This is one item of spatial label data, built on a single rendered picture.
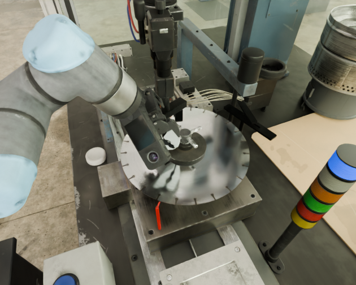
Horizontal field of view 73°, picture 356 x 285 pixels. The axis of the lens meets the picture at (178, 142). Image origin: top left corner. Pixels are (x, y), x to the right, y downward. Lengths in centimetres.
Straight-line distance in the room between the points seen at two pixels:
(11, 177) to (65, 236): 138
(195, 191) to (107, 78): 31
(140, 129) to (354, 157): 33
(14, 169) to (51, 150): 183
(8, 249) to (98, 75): 60
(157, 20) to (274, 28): 81
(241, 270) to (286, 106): 80
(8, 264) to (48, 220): 96
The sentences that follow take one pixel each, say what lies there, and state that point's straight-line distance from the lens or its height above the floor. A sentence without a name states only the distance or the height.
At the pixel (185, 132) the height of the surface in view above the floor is 100.
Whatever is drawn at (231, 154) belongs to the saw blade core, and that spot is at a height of 95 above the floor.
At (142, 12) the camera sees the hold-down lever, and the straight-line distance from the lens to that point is 49.
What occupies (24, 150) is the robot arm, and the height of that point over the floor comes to 121.
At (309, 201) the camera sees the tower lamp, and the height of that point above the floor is 105.
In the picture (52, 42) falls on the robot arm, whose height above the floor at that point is 129.
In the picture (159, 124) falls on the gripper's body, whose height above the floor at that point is 110.
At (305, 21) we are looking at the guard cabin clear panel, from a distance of 176.
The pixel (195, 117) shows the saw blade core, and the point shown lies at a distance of 71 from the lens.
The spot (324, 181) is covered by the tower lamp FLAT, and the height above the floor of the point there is 110.
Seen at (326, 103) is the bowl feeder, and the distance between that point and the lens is 115.
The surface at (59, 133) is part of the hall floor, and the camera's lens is 224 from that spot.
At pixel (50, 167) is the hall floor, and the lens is 201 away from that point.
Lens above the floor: 141
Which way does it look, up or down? 47 degrees down
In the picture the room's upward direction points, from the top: straight up
